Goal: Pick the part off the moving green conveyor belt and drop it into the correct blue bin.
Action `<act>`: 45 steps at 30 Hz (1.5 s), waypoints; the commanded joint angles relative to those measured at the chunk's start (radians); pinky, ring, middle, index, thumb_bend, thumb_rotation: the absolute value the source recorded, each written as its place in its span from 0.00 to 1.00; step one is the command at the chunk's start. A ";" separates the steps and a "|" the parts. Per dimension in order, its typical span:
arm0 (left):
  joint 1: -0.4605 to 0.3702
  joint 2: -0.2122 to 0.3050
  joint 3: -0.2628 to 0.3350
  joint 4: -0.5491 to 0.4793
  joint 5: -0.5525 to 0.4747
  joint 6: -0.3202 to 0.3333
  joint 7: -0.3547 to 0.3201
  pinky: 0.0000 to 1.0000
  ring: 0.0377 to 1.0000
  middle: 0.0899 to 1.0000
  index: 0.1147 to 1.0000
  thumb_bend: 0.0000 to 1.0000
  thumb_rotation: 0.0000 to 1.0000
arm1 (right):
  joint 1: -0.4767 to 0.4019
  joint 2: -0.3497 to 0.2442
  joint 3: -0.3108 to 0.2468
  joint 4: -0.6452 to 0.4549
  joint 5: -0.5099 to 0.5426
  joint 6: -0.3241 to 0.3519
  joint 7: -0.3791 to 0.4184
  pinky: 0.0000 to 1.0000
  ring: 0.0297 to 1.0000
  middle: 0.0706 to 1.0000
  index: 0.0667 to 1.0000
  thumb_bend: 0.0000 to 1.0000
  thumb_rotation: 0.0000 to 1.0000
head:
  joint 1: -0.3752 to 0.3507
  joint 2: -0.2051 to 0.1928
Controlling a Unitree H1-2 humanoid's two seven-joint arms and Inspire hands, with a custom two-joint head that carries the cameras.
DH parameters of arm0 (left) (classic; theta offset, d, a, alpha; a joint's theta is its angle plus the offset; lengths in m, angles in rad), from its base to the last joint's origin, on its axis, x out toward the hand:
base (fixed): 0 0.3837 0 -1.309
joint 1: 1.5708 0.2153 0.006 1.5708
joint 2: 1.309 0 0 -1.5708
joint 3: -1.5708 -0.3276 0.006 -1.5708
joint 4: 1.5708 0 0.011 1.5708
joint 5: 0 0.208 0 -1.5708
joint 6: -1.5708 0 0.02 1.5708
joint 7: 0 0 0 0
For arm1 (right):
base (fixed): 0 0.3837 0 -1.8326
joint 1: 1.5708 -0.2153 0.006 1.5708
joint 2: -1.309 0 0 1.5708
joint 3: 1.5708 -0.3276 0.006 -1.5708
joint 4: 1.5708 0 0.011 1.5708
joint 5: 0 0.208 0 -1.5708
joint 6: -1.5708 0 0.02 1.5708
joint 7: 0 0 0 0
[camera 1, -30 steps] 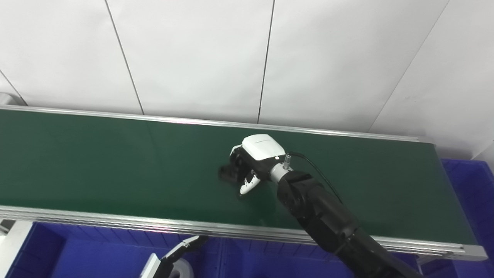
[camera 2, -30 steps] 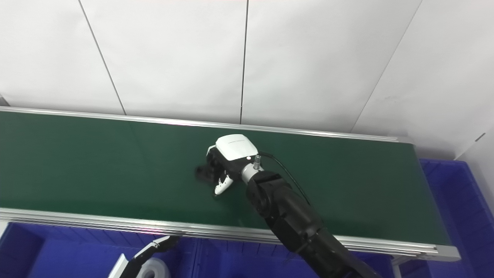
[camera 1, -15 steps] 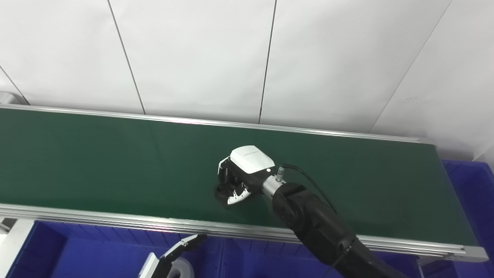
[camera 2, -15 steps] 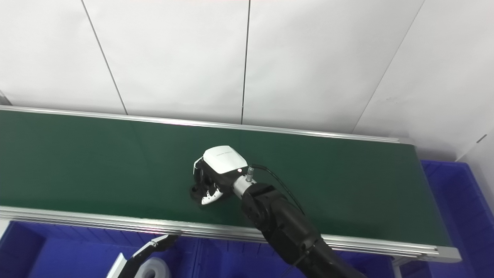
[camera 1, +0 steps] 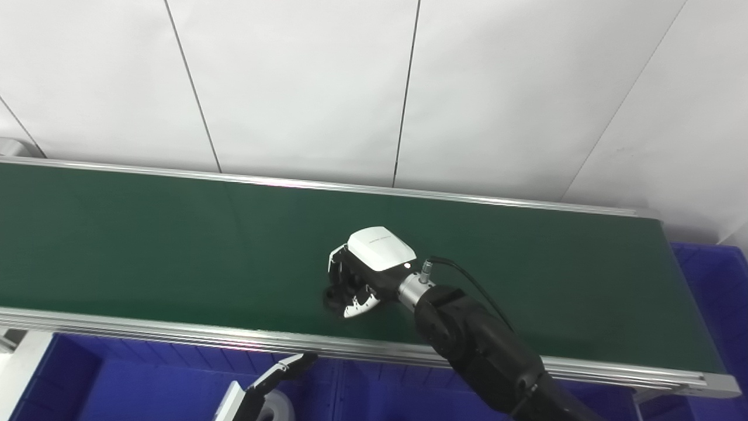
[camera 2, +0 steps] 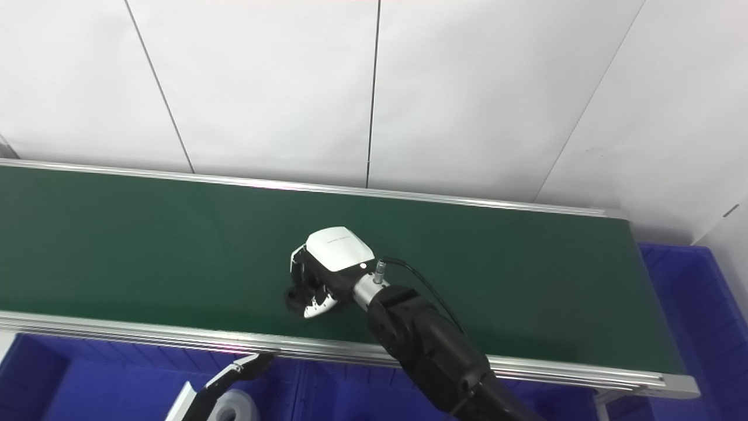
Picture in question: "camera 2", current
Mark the blue plastic bin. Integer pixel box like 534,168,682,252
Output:
596,242,748,421
292,358,604,421
0,332,302,421

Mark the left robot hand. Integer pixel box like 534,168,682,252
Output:
164,352,276,421

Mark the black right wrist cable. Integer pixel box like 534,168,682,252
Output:
374,256,469,339

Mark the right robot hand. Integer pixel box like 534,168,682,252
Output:
290,226,378,320

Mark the green conveyor belt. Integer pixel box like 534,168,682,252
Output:
0,165,685,375

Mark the black flanged metal part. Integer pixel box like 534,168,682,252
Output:
284,288,309,317

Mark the white round part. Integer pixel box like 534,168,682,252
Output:
212,389,261,421

